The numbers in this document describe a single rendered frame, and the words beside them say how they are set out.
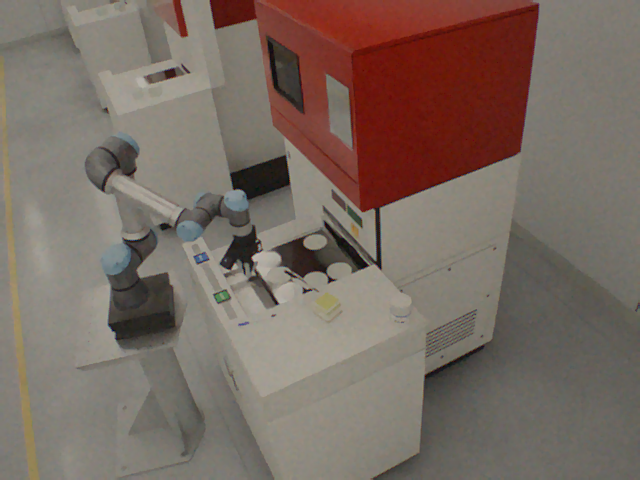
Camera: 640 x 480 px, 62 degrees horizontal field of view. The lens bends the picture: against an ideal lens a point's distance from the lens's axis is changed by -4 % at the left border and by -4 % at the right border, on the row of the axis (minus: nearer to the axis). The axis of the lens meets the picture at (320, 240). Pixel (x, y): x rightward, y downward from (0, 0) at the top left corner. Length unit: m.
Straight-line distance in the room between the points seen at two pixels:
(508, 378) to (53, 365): 2.55
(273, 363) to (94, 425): 1.53
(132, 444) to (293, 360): 1.36
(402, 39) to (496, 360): 1.89
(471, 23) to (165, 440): 2.31
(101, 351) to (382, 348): 1.09
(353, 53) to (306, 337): 0.93
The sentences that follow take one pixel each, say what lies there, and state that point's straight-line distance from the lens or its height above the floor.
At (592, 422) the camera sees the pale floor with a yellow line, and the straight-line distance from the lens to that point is 3.02.
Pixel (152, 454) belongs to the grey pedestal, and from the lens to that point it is 2.96.
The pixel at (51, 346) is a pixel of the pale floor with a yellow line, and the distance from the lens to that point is 3.71.
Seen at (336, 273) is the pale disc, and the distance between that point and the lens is 2.24.
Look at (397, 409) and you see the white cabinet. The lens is 2.27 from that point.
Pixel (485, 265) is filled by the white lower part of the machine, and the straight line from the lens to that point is 2.62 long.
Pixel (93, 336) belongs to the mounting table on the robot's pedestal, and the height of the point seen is 0.82.
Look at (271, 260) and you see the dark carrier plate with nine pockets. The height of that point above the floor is 0.90.
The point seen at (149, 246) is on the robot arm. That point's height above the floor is 1.08.
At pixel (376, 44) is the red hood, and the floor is 1.82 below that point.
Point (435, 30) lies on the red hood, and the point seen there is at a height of 1.81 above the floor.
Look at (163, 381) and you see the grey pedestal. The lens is 2.61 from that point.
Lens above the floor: 2.41
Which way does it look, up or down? 39 degrees down
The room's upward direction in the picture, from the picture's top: 7 degrees counter-clockwise
